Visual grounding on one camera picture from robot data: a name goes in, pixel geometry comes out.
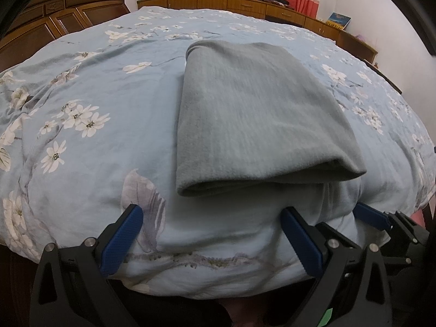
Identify blue floral bed blanket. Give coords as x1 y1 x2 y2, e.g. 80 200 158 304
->
0 5 436 301

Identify wooden headboard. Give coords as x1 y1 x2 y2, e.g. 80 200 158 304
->
0 0 132 73

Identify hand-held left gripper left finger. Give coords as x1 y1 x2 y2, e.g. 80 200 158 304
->
29 204 144 327

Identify blue picture book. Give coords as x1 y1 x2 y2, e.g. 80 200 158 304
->
325 12 352 31

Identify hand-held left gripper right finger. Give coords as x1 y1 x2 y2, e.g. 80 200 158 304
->
279 206 393 327

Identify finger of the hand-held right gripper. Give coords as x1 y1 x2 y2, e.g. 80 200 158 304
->
353 202 430 246

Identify grey pants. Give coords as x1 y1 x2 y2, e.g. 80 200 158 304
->
174 40 368 198

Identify low wooden cabinet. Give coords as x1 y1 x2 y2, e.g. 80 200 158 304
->
136 0 379 65

